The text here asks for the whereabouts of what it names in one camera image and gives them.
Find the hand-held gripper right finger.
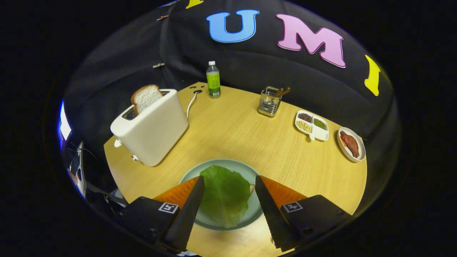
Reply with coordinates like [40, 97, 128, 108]
[255, 175, 352, 252]

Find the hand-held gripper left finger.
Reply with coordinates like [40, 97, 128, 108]
[121, 175, 206, 252]

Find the green lettuce leaf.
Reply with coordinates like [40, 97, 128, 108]
[199, 165, 251, 228]

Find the toasted white bread slice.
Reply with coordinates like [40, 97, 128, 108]
[131, 84, 164, 115]

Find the pale green round plate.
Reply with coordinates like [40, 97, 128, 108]
[179, 159, 265, 231]

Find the cream white toaster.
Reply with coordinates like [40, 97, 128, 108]
[110, 89, 189, 167]

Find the white divided bean dish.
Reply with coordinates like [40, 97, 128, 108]
[295, 110, 330, 141]

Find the red brown meat piece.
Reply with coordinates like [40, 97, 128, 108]
[340, 131, 360, 158]

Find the round white meat plate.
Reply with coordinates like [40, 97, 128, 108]
[337, 127, 366, 163]

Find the green drink bottle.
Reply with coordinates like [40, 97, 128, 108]
[206, 61, 221, 99]

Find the black backdrop cloth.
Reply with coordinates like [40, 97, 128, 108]
[62, 0, 402, 215]

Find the metal wire utensil holder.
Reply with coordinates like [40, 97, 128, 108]
[258, 86, 282, 117]

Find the white toaster cable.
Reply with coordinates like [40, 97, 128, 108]
[186, 91, 202, 120]

